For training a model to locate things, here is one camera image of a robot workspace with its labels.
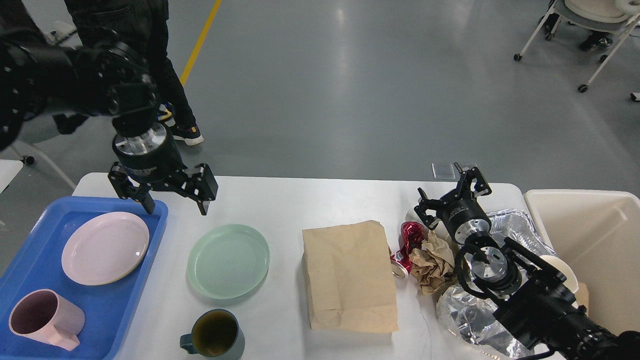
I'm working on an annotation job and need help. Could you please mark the beige plastic bin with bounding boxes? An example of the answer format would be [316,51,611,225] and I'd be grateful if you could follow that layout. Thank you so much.
[524,189,640,334]

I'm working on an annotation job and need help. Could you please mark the crumpled aluminium foil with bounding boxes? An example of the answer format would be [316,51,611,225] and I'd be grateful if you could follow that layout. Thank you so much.
[435,284,535,360]

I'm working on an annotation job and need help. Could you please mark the crumpled brown paper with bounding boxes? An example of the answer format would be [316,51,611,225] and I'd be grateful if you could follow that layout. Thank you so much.
[409,229,457,296]

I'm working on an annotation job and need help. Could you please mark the aluminium foil tray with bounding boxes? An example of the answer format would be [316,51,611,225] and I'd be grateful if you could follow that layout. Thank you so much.
[487,209,557,256]

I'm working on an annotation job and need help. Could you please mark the grey floor plate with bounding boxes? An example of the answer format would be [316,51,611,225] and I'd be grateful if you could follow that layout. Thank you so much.
[430,161,478,181]

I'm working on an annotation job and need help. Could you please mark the white paper cup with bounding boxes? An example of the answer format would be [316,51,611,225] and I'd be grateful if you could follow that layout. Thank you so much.
[539,254,579,294]

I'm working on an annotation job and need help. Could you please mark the crushed red can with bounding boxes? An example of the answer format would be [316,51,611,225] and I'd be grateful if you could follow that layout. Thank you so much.
[390,221,426,279]

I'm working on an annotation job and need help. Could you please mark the brown paper bag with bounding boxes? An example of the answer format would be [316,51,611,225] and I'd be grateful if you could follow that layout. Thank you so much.
[302,219,399,334]

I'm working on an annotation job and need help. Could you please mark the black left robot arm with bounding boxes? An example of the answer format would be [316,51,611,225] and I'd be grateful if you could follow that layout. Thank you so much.
[1,30,218,215]

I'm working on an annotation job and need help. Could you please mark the dark teal mug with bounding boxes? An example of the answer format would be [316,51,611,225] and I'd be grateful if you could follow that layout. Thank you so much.
[179,309,246,360]

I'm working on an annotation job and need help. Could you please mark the pink plate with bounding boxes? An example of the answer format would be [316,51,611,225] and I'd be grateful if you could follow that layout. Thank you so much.
[61,211,150,286]

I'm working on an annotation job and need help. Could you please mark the blue plastic tray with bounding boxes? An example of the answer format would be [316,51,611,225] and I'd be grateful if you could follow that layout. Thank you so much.
[0,196,169,360]

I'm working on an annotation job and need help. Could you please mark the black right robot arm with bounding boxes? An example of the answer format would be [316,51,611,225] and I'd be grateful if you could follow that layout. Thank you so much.
[414,164,639,360]

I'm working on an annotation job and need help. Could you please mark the pink mug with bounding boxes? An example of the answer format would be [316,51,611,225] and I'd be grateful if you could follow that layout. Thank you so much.
[7,288,86,351]

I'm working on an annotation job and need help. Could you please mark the person in dark trousers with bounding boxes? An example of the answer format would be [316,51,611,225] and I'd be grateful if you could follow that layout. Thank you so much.
[64,0,204,146]

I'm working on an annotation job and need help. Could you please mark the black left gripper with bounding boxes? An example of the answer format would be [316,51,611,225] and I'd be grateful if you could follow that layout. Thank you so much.
[107,122,218,216]

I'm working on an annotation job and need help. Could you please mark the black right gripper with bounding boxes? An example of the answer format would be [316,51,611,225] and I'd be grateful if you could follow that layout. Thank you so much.
[414,162,493,245]

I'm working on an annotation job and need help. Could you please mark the light green plate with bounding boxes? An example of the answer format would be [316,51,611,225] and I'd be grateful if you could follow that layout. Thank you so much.
[186,224,271,300]

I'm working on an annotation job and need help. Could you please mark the grey chair left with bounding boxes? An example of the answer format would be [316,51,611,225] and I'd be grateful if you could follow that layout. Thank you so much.
[8,21,77,190]

